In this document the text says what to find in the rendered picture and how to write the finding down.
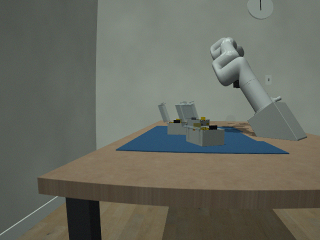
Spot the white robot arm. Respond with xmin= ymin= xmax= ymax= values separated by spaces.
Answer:
xmin=210 ymin=37 xmax=282 ymax=115

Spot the blue bench mat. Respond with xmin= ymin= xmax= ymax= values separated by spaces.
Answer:
xmin=116 ymin=125 xmax=290 ymax=154

